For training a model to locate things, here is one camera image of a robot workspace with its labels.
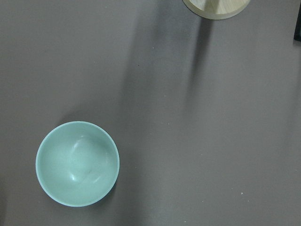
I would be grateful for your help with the black frame object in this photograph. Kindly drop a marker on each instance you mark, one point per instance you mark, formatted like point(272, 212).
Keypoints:
point(297, 33)

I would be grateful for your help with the green bowl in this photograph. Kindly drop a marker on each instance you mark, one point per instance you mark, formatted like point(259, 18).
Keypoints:
point(77, 164)

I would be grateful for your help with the wooden mug tree stand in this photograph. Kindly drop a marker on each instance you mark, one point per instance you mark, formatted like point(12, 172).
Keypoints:
point(216, 9)

